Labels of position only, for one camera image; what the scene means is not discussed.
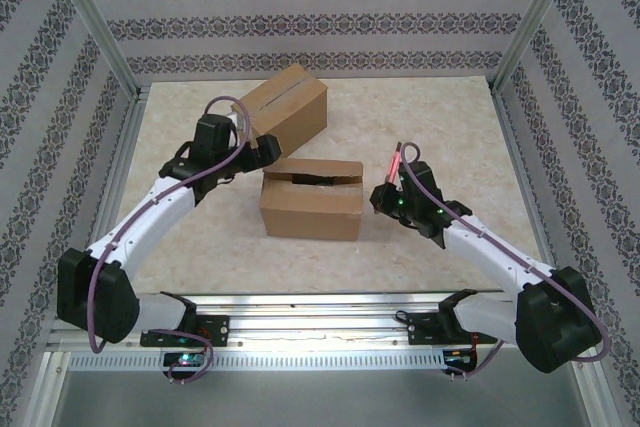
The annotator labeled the pink utility knife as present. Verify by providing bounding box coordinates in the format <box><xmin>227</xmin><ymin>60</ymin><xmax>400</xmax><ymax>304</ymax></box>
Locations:
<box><xmin>382</xmin><ymin>141</ymin><xmax>405</xmax><ymax>189</ymax></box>

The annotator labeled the brown cardboard box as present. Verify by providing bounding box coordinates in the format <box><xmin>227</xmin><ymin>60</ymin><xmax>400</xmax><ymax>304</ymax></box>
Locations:
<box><xmin>234</xmin><ymin>63</ymin><xmax>330</xmax><ymax>156</ymax></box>
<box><xmin>258</xmin><ymin>157</ymin><xmax>365</xmax><ymax>243</ymax></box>

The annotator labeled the grey metal panel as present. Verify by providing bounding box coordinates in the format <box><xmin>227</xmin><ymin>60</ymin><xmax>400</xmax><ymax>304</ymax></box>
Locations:
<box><xmin>49</xmin><ymin>369</ymin><xmax>591</xmax><ymax>427</ymax></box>

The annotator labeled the aluminium side rail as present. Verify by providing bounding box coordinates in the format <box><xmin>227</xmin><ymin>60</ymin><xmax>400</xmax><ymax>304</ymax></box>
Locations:
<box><xmin>72</xmin><ymin>85</ymin><xmax>152</xmax><ymax>312</ymax></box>
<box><xmin>489</xmin><ymin>84</ymin><xmax>571</xmax><ymax>308</ymax></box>

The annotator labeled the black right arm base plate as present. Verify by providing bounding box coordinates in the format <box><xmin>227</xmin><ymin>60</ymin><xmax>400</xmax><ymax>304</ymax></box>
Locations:
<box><xmin>407</xmin><ymin>310</ymin><xmax>501</xmax><ymax>347</ymax></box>

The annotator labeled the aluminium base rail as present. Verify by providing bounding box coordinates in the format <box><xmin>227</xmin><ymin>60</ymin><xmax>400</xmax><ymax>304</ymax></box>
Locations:
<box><xmin>47</xmin><ymin>290</ymin><xmax>594</xmax><ymax>349</ymax></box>

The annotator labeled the aluminium frame post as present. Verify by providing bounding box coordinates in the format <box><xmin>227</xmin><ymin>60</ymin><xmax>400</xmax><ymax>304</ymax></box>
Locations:
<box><xmin>44</xmin><ymin>0</ymin><xmax>144</xmax><ymax>101</ymax></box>
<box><xmin>27</xmin><ymin>350</ymin><xmax>72</xmax><ymax>427</ymax></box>
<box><xmin>491</xmin><ymin>0</ymin><xmax>585</xmax><ymax>98</ymax></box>
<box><xmin>568</xmin><ymin>346</ymin><xmax>620</xmax><ymax>427</ymax></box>

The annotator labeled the white slotted cable duct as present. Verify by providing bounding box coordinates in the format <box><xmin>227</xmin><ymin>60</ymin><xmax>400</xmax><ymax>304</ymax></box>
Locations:
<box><xmin>67</xmin><ymin>349</ymin><xmax>449</xmax><ymax>372</ymax></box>

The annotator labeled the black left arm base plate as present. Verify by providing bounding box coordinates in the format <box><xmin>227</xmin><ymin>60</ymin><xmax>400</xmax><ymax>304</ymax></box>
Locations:
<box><xmin>139</xmin><ymin>314</ymin><xmax>231</xmax><ymax>349</ymax></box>

